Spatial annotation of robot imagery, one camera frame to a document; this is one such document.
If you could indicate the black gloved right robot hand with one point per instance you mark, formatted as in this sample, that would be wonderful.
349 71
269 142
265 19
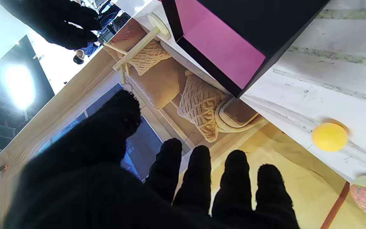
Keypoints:
62 22

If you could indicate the orange ping pong ball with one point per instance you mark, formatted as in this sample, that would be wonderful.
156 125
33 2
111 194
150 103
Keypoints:
329 136

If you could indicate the wooden mug tree stand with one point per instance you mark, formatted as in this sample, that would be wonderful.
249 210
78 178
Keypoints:
138 47

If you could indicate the black box pink inside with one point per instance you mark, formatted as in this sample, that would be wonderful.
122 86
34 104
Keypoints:
221 44

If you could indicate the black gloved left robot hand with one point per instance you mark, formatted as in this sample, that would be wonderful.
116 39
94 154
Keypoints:
84 190

